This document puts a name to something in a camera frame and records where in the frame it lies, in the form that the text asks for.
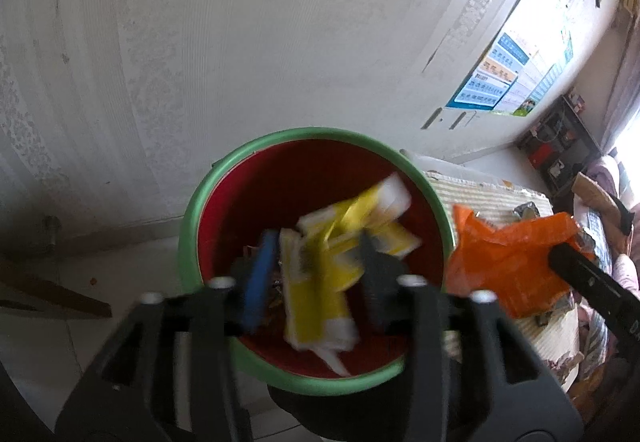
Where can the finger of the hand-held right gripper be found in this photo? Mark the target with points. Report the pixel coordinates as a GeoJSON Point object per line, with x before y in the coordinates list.
{"type": "Point", "coordinates": [590, 277]}
{"type": "Point", "coordinates": [622, 217]}

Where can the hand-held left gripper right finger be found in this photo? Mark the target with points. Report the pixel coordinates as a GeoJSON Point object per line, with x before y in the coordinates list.
{"type": "Point", "coordinates": [375, 282]}

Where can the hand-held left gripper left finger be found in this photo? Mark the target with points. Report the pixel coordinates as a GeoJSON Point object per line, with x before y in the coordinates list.
{"type": "Point", "coordinates": [257, 282]}

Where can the yellow sachet strip wrapper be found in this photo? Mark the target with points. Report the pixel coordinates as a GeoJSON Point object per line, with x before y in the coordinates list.
{"type": "Point", "coordinates": [310, 302]}

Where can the orange plastic bag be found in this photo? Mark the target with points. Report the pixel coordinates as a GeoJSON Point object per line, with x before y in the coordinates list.
{"type": "Point", "coordinates": [500, 262]}

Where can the green rimmed red bin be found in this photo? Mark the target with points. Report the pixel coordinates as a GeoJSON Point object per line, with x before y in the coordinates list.
{"type": "Point", "coordinates": [280, 182]}

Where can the printed blanket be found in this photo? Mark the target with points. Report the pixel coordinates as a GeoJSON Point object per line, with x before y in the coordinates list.
{"type": "Point", "coordinates": [627, 272]}

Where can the silver foil wrapper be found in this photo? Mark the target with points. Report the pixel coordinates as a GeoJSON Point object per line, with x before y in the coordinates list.
{"type": "Point", "coordinates": [526, 211]}

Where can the dark storage shelf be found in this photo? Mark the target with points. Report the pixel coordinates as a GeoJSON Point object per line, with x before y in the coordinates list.
{"type": "Point", "coordinates": [555, 142]}

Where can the pink curtain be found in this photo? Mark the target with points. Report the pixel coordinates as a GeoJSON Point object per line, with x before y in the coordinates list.
{"type": "Point", "coordinates": [625, 82]}

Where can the woven striped mat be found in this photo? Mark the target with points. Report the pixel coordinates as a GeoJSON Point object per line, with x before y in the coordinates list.
{"type": "Point", "coordinates": [480, 194]}

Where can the brown wooden furniture piece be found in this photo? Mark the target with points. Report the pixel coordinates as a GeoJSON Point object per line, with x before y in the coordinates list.
{"type": "Point", "coordinates": [50, 289]}

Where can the wall poster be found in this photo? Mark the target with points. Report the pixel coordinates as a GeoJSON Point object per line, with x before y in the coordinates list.
{"type": "Point", "coordinates": [500, 67]}

